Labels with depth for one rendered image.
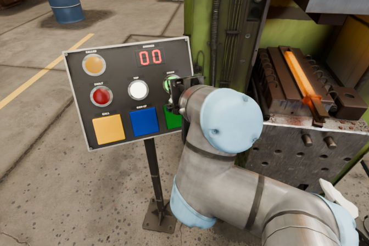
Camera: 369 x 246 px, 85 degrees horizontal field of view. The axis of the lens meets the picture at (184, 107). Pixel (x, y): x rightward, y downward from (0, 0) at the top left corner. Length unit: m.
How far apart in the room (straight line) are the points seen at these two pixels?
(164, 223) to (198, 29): 1.19
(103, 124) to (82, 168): 1.29
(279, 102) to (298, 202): 0.55
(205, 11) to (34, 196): 1.68
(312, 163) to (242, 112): 0.78
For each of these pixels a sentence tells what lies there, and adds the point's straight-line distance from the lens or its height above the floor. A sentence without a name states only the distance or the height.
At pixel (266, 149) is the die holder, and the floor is 0.77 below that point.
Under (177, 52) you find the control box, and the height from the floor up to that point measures 1.16.
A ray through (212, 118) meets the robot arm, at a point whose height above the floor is 1.27.
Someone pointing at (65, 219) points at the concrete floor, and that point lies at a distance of 1.71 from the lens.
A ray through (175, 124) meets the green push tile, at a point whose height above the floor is 0.99.
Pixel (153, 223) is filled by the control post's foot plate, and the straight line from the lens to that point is 1.52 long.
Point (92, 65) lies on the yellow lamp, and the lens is 0.59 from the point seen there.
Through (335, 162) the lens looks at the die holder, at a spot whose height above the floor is 0.74.
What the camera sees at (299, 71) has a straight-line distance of 0.94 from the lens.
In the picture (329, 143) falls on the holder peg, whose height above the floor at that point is 0.88.
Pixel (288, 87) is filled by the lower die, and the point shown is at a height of 0.99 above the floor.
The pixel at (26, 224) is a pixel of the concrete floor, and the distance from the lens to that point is 1.82.
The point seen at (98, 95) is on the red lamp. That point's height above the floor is 1.10.
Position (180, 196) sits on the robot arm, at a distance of 0.30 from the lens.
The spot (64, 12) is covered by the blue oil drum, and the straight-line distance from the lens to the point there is 5.01.
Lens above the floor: 1.43
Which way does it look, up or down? 41 degrees down
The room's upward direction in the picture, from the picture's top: straight up
